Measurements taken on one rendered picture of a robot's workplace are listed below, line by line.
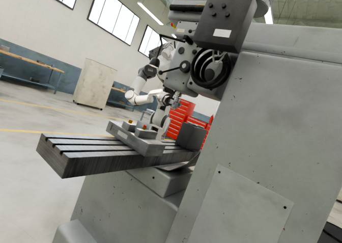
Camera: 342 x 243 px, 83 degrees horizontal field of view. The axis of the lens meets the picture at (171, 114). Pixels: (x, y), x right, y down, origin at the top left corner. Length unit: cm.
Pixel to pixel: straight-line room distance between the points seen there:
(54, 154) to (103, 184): 67
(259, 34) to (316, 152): 60
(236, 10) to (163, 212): 102
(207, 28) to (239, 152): 54
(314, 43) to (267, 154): 52
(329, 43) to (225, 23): 44
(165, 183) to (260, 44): 86
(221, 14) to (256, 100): 38
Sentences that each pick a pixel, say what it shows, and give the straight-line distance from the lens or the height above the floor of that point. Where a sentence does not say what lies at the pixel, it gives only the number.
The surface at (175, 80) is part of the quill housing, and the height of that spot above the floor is 136.
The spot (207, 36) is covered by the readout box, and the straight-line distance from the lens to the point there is 88.
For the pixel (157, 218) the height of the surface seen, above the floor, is 61.
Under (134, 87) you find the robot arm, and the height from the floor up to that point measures 124.
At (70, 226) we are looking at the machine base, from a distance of 166.
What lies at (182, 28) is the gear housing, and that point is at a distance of 131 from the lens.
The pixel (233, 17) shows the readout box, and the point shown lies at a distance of 88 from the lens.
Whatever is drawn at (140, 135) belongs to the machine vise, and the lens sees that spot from 103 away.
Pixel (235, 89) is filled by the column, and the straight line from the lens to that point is 91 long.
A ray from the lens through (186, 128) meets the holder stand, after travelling 154.
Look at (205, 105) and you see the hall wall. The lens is 1106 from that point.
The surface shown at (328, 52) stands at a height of 165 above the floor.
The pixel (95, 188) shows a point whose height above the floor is 48.
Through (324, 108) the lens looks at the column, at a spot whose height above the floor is 140.
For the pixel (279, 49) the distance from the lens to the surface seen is 107.
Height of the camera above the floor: 123
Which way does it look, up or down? 4 degrees down
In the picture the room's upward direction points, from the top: 21 degrees clockwise
